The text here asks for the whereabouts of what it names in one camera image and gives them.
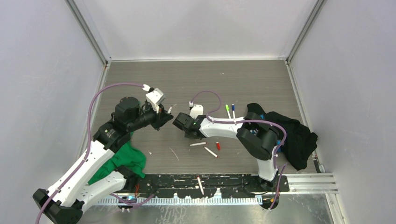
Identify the blue capped white pen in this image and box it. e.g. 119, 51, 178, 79
232, 104, 236, 119

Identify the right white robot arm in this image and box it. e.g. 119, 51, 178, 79
173, 112, 281, 192

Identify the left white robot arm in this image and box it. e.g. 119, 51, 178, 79
33, 97, 174, 224

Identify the green cloth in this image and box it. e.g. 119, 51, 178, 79
88, 141, 146, 185

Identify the black daisy cloth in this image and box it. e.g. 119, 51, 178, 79
247, 103, 318, 171

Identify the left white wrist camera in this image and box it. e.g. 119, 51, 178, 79
142, 84, 165, 113

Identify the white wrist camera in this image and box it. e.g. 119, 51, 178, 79
142, 84, 165, 113
189, 101, 204, 119

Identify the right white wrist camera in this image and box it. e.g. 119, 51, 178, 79
189, 101, 204, 119

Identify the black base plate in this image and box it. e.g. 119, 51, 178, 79
117, 174, 290, 199

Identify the slotted cable duct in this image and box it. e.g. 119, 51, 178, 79
95, 196, 262, 206

